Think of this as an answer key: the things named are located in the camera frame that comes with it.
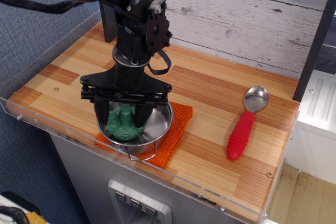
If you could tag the red handled metal spoon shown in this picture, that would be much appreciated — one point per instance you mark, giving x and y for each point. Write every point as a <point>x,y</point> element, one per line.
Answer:
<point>254,100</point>

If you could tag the green toy broccoli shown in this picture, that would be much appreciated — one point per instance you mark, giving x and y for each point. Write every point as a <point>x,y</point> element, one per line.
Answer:
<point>121,123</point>

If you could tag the white toy sink unit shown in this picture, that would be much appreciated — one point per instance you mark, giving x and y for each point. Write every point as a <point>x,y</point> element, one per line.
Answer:
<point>311,147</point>

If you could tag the stainless steel pot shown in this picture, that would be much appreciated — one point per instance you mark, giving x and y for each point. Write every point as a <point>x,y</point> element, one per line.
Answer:
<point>145,146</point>

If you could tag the grey toy fridge cabinet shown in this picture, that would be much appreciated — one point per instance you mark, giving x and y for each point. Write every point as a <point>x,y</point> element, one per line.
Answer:
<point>114,189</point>

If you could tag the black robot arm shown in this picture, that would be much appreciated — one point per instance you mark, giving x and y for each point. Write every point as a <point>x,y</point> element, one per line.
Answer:
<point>143,30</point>

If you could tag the orange cloth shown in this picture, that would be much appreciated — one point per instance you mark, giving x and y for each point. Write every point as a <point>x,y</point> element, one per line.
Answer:
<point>181,116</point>

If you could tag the dark right post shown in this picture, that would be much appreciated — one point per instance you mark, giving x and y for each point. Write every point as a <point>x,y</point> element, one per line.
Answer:
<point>312,57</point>

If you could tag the yellow object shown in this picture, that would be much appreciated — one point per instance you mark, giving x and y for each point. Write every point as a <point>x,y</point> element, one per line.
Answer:
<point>35,218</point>

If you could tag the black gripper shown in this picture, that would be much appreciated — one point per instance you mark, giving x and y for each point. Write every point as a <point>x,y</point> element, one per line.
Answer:
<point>127,85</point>

